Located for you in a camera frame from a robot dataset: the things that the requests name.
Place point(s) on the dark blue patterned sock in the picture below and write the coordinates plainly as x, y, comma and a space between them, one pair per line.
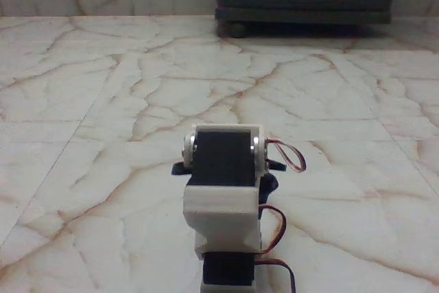
269, 186

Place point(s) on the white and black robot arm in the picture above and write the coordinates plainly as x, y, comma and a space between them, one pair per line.
223, 204

